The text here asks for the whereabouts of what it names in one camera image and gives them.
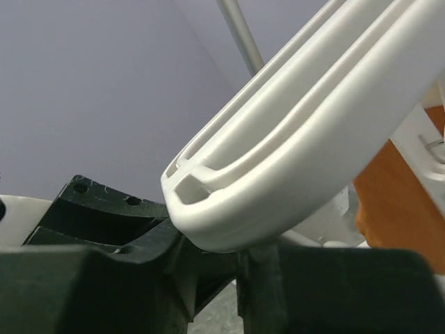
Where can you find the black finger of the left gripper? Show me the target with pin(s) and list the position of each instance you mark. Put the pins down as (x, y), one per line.
(92, 213)

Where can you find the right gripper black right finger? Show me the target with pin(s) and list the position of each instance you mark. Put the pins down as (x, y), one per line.
(291, 289)

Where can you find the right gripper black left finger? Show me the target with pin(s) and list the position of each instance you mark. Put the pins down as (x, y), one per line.
(155, 284)

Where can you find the white clip drying hanger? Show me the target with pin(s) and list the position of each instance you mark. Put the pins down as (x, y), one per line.
(356, 75)

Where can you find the orange underwear on hanger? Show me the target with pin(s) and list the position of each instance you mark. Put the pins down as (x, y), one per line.
(394, 208)

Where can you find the white metal clothes rack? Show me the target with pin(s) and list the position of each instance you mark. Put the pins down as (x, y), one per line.
(241, 33)

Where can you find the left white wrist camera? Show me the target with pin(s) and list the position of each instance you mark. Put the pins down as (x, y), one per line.
(21, 217)

